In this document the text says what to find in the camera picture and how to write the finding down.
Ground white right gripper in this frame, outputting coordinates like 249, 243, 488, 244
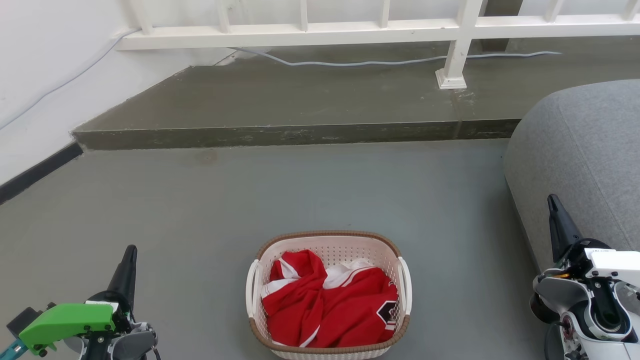
547, 194, 640, 288

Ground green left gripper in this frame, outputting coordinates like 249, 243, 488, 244
19, 244, 138, 356

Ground white laundry basket brown rim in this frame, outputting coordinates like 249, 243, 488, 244
245, 230, 413, 360

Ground grey fabric sofa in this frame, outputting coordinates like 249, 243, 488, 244
503, 79, 640, 301

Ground black baseboard strip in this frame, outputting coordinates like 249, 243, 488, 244
0, 142, 84, 205

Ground red white sports jersey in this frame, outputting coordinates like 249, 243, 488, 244
261, 249, 400, 348

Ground white railing fence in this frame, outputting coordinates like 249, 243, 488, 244
116, 0, 640, 90

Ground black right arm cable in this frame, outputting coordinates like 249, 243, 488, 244
544, 322, 566, 360

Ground thin pale wall cable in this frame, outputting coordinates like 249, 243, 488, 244
0, 27, 141, 130

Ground grey floor cable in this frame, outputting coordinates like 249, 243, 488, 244
231, 47, 563, 67

